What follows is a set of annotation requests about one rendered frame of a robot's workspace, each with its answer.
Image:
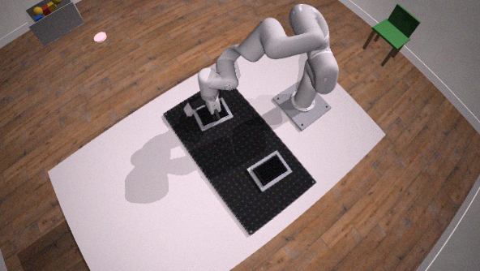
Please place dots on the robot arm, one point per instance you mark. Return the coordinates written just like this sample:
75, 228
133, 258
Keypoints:
320, 70

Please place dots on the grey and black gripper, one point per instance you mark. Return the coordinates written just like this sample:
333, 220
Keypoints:
214, 107

